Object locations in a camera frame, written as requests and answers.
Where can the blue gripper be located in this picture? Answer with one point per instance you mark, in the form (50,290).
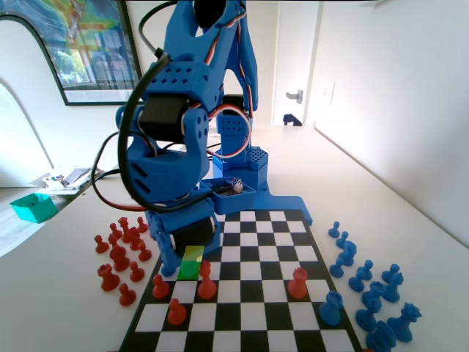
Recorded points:
(191,235)

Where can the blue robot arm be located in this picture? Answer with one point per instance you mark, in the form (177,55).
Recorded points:
(179,40)

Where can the red chess pawn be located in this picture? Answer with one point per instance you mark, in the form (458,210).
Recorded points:
(115,231)
(176,314)
(142,225)
(127,296)
(160,289)
(144,253)
(136,273)
(112,241)
(101,245)

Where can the red bishop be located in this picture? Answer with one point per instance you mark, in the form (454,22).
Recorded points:
(206,284)

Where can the red chess king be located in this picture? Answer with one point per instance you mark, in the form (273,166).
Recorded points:
(124,227)

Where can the red chess rook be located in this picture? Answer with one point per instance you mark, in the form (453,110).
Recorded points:
(108,279)
(297,285)

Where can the black white chessboard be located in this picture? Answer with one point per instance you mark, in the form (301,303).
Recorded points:
(256,264)

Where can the pile of papers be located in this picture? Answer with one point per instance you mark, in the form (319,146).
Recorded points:
(73,177)

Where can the teal plastic box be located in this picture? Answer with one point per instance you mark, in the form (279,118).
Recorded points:
(34,210)

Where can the small blue printed part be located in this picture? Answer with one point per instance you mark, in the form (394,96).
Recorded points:
(291,119)

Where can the white door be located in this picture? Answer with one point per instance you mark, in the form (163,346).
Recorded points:
(293,55)

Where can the black framed poster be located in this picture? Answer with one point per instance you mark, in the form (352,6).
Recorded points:
(91,44)

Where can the blue base plate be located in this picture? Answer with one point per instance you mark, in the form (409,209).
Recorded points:
(286,203)

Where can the white light switch plate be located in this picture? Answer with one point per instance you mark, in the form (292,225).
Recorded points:
(327,93)

